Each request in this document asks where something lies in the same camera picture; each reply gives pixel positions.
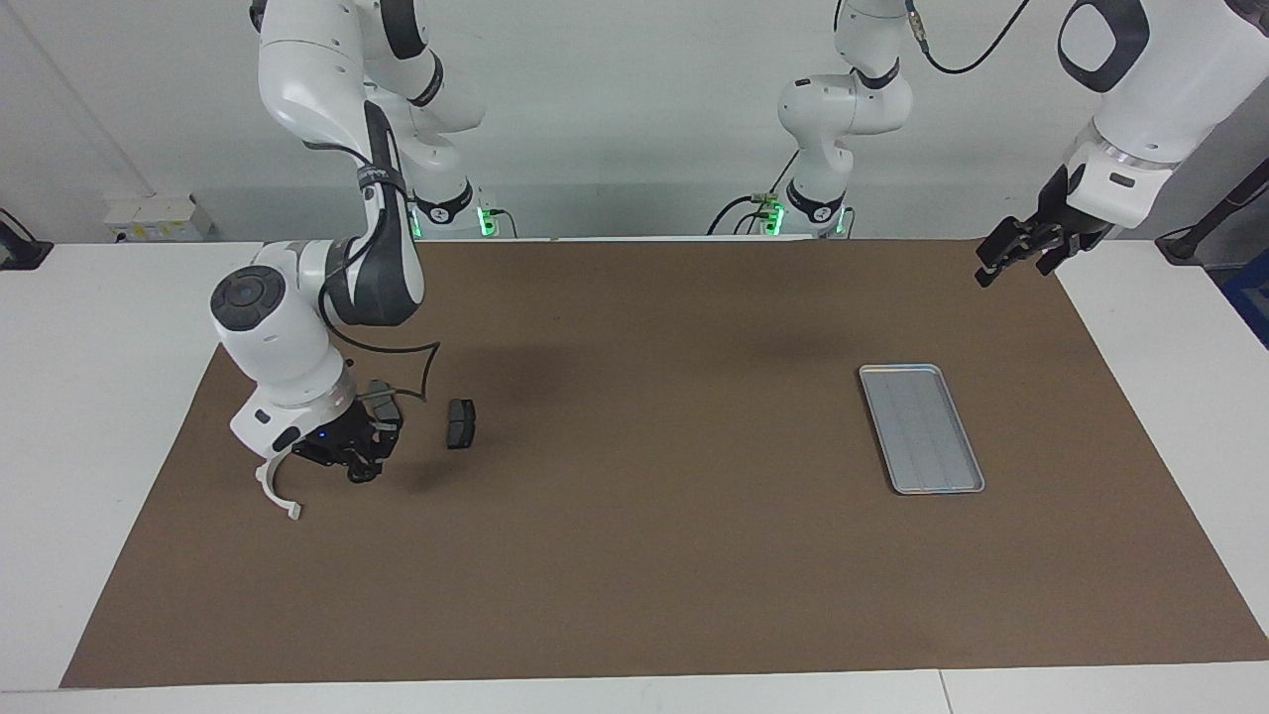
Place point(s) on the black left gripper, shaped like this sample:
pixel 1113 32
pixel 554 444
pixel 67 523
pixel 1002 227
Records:
pixel 1076 213

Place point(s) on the white semicircular bracket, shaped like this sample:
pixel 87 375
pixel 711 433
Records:
pixel 268 491

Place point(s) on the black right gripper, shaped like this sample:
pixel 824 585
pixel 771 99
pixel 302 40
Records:
pixel 337 438

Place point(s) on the black stand with pole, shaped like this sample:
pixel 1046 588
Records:
pixel 1180 246

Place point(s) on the brown table mat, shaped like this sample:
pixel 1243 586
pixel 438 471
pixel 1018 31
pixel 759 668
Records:
pixel 634 575

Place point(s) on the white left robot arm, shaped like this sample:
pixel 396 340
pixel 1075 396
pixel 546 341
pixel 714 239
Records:
pixel 843 109

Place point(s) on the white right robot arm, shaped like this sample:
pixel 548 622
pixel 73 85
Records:
pixel 288 347

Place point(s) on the silver metal tray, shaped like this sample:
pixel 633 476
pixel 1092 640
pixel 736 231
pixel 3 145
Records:
pixel 922 426

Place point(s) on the blue object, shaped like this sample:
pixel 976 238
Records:
pixel 1251 297

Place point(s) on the short dark brake pad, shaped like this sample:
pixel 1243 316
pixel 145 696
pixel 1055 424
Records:
pixel 461 424

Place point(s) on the white wall socket box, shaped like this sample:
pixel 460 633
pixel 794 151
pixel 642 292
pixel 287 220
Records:
pixel 159 218

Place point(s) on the small black table clamp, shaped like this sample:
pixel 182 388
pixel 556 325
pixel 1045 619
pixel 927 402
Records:
pixel 25 253

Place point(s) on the long dark brake pad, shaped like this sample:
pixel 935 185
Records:
pixel 382 386

